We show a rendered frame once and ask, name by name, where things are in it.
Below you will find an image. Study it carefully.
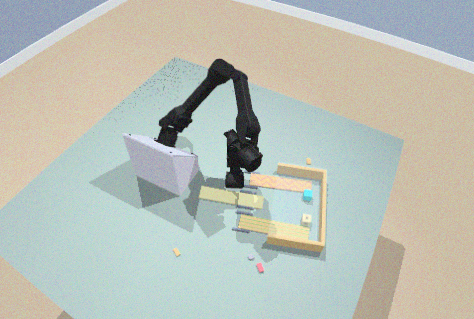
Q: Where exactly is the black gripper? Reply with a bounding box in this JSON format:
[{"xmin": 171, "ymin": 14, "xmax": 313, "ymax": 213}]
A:
[{"xmin": 225, "ymin": 153, "xmax": 244, "ymax": 189}]

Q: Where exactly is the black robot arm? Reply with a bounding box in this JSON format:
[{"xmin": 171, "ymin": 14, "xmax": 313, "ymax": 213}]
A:
[{"xmin": 154, "ymin": 59, "xmax": 263, "ymax": 172}]

